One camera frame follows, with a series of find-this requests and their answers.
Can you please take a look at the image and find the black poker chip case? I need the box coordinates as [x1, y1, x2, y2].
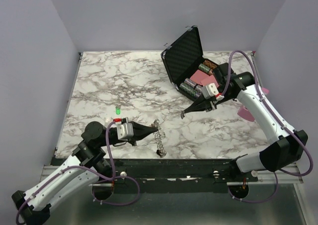
[160, 25, 207, 101]

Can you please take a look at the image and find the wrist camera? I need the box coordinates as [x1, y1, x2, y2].
[202, 83, 224, 101]
[115, 122, 134, 141]

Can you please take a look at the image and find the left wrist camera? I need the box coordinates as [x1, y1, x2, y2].
[115, 122, 134, 141]

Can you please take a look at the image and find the green key tag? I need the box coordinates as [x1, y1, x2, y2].
[115, 106, 121, 115]

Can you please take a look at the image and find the pink card deck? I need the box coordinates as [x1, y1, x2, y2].
[190, 70, 219, 87]

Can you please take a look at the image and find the pink holder block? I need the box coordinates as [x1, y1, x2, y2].
[237, 85, 268, 123]

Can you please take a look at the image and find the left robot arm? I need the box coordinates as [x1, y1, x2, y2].
[11, 118, 158, 225]

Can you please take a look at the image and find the metal key organizer ring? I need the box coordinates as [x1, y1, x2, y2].
[152, 119, 167, 158]

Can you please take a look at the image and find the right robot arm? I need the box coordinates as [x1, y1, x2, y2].
[181, 63, 308, 181]

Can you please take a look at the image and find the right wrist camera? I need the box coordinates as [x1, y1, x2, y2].
[202, 83, 224, 101]

